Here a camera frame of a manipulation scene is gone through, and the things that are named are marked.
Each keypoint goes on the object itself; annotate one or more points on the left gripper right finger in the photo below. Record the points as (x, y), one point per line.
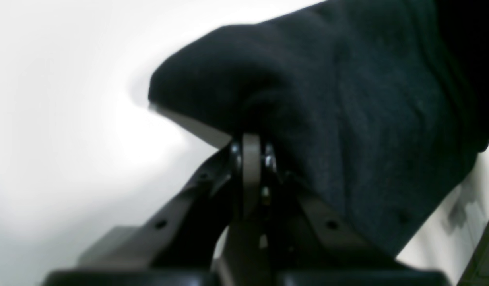
(301, 230)

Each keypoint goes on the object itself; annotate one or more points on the black T-shirt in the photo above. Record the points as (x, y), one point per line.
(379, 106)

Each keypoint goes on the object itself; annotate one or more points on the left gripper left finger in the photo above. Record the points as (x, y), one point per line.
(186, 229)

